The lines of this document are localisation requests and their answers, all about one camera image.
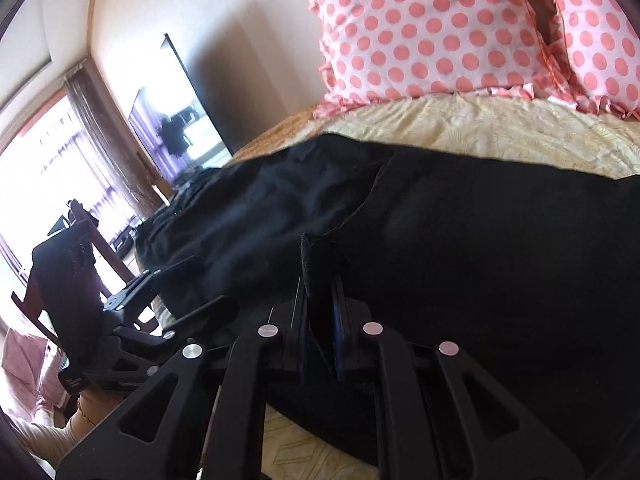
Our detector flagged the purple window curtain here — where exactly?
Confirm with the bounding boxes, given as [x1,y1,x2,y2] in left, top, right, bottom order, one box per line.
[64,66,167,217]

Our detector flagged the black pants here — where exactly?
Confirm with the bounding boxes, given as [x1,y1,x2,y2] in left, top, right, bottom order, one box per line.
[132,132,640,480]

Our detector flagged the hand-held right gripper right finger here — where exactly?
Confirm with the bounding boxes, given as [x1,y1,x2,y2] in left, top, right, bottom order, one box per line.
[330,280,586,480]

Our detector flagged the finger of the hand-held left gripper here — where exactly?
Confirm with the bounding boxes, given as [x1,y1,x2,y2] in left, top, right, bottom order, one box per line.
[160,296,240,342]
[102,256,203,312]

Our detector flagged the flat screen television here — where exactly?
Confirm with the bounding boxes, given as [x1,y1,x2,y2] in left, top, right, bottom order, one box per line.
[127,34,235,182]

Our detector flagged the wooden chair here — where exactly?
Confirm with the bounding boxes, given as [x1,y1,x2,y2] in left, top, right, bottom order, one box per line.
[10,210,140,347]

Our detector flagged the pink polka dot pillow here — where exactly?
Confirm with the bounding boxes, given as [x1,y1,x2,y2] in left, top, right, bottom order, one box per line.
[520,0,640,122]
[282,0,561,121]

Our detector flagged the black garment on chair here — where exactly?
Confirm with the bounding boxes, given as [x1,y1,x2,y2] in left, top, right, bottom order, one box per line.
[31,220,102,363]

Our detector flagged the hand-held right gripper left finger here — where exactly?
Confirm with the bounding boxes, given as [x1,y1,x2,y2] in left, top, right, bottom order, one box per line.
[55,276,308,480]

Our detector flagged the pink cloth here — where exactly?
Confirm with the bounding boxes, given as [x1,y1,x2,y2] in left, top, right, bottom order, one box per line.
[0,327,61,427]

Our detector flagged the yellow patterned bedspread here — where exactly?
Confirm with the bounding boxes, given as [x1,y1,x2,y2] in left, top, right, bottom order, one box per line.
[150,94,640,480]

